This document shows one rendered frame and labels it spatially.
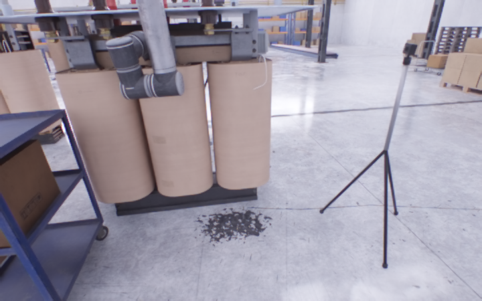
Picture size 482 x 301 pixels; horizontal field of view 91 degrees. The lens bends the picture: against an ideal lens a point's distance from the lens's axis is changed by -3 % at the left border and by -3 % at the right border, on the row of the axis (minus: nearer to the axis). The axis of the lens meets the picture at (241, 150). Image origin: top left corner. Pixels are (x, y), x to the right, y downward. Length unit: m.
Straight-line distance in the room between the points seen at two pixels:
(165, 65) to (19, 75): 2.79
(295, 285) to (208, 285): 0.47
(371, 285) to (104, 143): 1.74
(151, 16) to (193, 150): 0.85
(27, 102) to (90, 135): 2.16
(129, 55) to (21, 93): 2.72
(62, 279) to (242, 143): 1.24
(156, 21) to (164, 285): 1.32
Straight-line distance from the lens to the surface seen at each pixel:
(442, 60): 9.35
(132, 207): 2.11
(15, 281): 1.84
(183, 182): 1.77
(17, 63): 3.78
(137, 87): 1.21
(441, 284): 1.83
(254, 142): 1.66
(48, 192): 1.54
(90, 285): 1.77
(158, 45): 1.14
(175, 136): 1.61
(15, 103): 3.87
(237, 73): 1.52
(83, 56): 1.65
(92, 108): 1.67
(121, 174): 1.80
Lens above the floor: 1.25
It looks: 26 degrees down
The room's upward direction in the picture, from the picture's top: 2 degrees counter-clockwise
